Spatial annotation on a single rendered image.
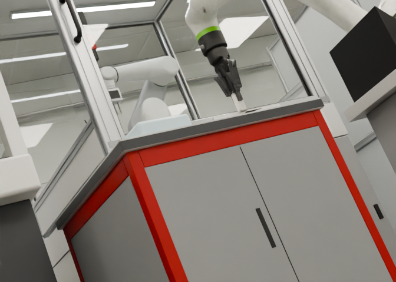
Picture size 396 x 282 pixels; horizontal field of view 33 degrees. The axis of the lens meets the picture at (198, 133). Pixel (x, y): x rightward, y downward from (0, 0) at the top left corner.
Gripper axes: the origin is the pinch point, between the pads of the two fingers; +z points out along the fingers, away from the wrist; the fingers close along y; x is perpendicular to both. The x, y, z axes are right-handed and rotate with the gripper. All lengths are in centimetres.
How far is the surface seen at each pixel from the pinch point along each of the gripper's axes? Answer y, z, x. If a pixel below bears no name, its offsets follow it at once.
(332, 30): -110, -79, 181
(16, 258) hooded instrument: 1, 30, -87
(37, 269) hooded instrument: 1, 35, -83
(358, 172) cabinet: -17, 32, 53
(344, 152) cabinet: -17, 23, 51
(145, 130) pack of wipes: 40, 18, -60
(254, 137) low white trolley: 42, 26, -33
